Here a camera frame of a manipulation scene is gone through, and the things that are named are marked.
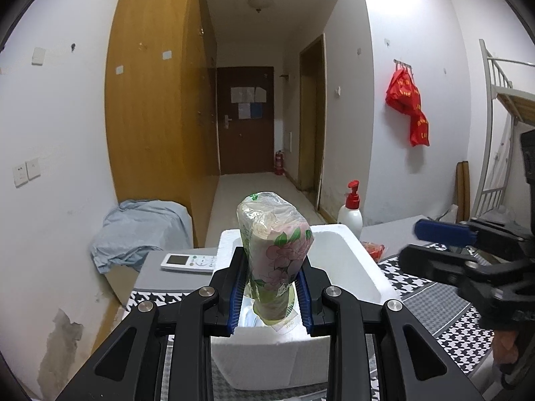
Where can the white lotion bottle red pump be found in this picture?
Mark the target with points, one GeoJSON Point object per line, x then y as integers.
{"type": "Point", "coordinates": [350, 217]}

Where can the white wall socket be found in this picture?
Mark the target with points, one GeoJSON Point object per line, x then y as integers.
{"type": "Point", "coordinates": [19, 175]}

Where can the red fire extinguisher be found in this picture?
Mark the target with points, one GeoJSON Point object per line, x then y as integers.
{"type": "Point", "coordinates": [279, 163]}

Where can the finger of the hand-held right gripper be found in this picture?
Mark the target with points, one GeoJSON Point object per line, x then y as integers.
{"type": "Point", "coordinates": [443, 230]}
{"type": "Point", "coordinates": [434, 261]}

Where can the person's right hand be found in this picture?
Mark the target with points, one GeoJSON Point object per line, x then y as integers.
{"type": "Point", "coordinates": [505, 344]}

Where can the dark brown door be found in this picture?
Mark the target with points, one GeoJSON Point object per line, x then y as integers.
{"type": "Point", "coordinates": [246, 146]}

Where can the ceiling lamp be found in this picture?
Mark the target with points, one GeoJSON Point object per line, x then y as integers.
{"type": "Point", "coordinates": [261, 3]}

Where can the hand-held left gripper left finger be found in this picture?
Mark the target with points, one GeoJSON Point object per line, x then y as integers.
{"type": "Point", "coordinates": [236, 296]}

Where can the red snack packet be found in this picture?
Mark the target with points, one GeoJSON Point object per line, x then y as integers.
{"type": "Point", "coordinates": [374, 252]}

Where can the flower print tissue pack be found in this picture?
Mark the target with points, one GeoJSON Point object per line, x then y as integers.
{"type": "Point", "coordinates": [271, 250]}

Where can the white paper sheet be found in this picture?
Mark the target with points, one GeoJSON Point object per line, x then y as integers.
{"type": "Point", "coordinates": [260, 95]}
{"type": "Point", "coordinates": [242, 95]}
{"type": "Point", "coordinates": [244, 111]}

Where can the metal bunk bed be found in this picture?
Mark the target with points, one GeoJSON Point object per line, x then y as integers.
{"type": "Point", "coordinates": [501, 112]}

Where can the metal hook rack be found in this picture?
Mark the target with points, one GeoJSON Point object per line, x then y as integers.
{"type": "Point", "coordinates": [403, 64]}

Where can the blue-grey cloth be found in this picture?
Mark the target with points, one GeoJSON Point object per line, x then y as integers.
{"type": "Point", "coordinates": [138, 229]}

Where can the white remote control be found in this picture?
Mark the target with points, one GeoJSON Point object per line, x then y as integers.
{"type": "Point", "coordinates": [188, 262]}

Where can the wooden wardrobe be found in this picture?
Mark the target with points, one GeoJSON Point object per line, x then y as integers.
{"type": "Point", "coordinates": [154, 133]}

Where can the white wall plate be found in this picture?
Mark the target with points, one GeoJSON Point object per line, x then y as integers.
{"type": "Point", "coordinates": [38, 55]}

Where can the blue paper sheet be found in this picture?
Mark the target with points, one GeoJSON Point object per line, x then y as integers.
{"type": "Point", "coordinates": [256, 111]}

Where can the red plastic bag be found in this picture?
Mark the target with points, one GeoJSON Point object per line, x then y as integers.
{"type": "Point", "coordinates": [419, 131]}
{"type": "Point", "coordinates": [401, 92]}

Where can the white wall switch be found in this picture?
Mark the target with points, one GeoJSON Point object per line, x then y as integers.
{"type": "Point", "coordinates": [33, 168]}

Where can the wooden side door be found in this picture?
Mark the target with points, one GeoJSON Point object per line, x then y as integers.
{"type": "Point", "coordinates": [311, 133]}

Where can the white foam box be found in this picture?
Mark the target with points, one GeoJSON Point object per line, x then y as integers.
{"type": "Point", "coordinates": [355, 267]}

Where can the houndstooth table mat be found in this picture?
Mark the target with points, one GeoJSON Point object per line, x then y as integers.
{"type": "Point", "coordinates": [451, 334]}

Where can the folded wooden boards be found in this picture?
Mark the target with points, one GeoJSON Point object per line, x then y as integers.
{"type": "Point", "coordinates": [463, 192]}

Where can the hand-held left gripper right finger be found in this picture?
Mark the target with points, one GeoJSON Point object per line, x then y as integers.
{"type": "Point", "coordinates": [303, 300]}

